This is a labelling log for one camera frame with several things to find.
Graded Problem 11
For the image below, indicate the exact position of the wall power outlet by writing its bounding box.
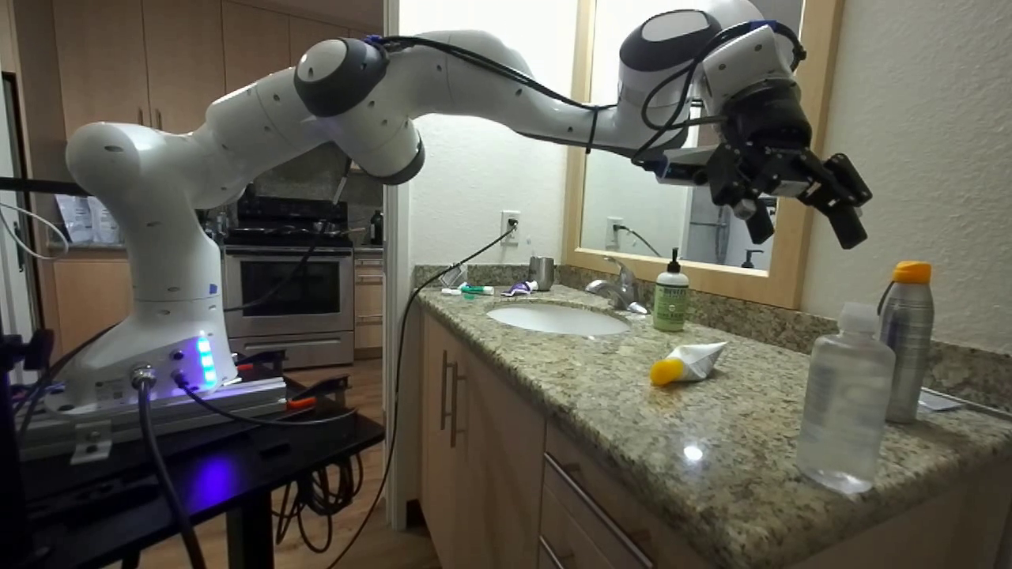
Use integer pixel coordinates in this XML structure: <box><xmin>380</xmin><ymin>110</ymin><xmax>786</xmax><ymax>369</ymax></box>
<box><xmin>499</xmin><ymin>208</ymin><xmax>520</xmax><ymax>246</ymax></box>

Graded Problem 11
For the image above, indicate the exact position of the silver spray bottle orange cap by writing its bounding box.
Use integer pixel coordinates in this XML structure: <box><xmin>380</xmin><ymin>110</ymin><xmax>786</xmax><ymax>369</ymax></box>
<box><xmin>881</xmin><ymin>261</ymin><xmax>932</xmax><ymax>424</ymax></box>

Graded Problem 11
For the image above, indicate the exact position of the white oval sink basin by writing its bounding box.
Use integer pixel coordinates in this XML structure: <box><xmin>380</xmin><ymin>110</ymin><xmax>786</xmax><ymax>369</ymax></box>
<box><xmin>486</xmin><ymin>303</ymin><xmax>631</xmax><ymax>334</ymax></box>

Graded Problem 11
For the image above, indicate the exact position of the black robot cart table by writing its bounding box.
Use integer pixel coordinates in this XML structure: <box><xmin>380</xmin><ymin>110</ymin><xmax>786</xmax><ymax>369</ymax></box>
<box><xmin>0</xmin><ymin>412</ymin><xmax>387</xmax><ymax>569</ymax></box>

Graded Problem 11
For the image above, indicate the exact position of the wood framed mirror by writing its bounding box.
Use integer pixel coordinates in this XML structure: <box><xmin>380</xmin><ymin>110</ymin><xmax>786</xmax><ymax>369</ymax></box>
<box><xmin>566</xmin><ymin>0</ymin><xmax>841</xmax><ymax>308</ymax></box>

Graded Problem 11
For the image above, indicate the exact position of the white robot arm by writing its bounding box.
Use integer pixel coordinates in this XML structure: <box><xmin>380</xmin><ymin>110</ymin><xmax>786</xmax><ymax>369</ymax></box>
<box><xmin>64</xmin><ymin>0</ymin><xmax>871</xmax><ymax>409</ymax></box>

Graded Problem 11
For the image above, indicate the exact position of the grey metal toothbrush cup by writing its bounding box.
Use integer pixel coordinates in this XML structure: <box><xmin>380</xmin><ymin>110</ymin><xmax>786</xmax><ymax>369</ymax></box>
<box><xmin>530</xmin><ymin>257</ymin><xmax>557</xmax><ymax>292</ymax></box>

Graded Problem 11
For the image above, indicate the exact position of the wooden vanity cabinet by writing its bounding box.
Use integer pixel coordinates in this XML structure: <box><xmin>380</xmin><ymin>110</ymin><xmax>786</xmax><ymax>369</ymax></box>
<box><xmin>421</xmin><ymin>308</ymin><xmax>1008</xmax><ymax>569</ymax></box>

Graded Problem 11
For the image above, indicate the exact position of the clear plastic bottle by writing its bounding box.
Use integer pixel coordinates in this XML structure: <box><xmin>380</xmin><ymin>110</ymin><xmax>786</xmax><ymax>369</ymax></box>
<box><xmin>797</xmin><ymin>303</ymin><xmax>894</xmax><ymax>498</ymax></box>

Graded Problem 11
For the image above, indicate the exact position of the chrome sink faucet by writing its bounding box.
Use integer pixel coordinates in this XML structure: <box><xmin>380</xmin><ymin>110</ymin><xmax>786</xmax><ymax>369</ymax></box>
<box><xmin>585</xmin><ymin>265</ymin><xmax>650</xmax><ymax>315</ymax></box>

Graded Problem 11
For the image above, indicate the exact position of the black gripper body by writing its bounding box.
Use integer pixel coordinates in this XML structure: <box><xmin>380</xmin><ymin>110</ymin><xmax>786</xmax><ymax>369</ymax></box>
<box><xmin>705</xmin><ymin>89</ymin><xmax>854</xmax><ymax>220</ymax></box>

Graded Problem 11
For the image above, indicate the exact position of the black power cable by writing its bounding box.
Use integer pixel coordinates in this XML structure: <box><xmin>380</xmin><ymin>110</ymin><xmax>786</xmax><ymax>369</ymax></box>
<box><xmin>326</xmin><ymin>224</ymin><xmax>520</xmax><ymax>569</ymax></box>

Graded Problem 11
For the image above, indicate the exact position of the white tube yellow cap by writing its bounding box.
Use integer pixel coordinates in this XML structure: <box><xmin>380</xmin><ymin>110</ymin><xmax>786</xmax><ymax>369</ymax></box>
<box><xmin>650</xmin><ymin>341</ymin><xmax>728</xmax><ymax>388</ymax></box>

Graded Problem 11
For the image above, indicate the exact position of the green soap pump bottle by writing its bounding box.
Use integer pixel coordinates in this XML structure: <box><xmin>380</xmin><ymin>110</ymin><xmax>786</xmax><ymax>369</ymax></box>
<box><xmin>652</xmin><ymin>254</ymin><xmax>690</xmax><ymax>331</ymax></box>

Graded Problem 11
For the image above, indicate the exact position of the stainless steel oven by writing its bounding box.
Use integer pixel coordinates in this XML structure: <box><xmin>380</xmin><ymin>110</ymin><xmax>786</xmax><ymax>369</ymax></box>
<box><xmin>222</xmin><ymin>197</ymin><xmax>356</xmax><ymax>369</ymax></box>

